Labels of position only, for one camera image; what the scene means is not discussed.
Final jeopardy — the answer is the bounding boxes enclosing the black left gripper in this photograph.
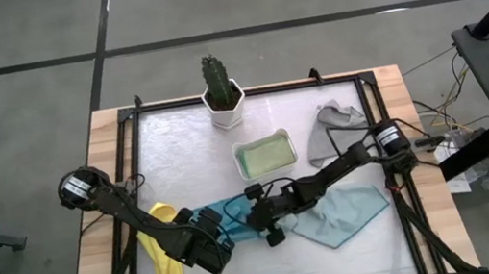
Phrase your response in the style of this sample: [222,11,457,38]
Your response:
[165,201,240,274]

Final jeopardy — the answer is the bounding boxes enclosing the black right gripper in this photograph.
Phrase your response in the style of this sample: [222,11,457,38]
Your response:
[240,175,312,252]

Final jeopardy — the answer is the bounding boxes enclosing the bright blue microfiber towel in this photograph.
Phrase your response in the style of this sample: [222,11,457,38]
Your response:
[188,191,264,251]

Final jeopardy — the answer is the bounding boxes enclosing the thin teal microfiber towel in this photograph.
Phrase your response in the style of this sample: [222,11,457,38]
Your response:
[281,178,396,257]

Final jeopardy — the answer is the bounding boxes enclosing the pale green microfiber towel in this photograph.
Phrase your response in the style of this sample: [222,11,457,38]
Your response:
[234,132,299,181]

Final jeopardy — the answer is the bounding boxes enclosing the grey microfiber towel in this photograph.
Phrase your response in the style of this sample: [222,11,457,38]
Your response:
[300,94,375,171]

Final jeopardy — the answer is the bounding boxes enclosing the white plastic bin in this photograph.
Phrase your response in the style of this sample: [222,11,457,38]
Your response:
[228,125,302,187]

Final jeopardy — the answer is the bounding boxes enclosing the white hexagonal plant pot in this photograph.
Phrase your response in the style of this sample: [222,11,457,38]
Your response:
[199,76,251,134]

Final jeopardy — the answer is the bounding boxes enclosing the green cactus plant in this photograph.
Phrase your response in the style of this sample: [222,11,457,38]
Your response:
[199,51,235,110]

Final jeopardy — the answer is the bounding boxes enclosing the black stand base beam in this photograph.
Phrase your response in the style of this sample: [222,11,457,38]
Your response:
[432,122,489,182]

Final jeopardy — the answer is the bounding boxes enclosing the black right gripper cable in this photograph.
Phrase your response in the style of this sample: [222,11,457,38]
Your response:
[324,120,377,160]

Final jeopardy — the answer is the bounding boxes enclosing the black aluminium rig frame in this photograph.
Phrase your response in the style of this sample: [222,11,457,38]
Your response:
[38,45,489,274]

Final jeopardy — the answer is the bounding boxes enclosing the thin grey floor cable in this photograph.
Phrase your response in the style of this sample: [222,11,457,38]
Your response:
[400,45,458,77]

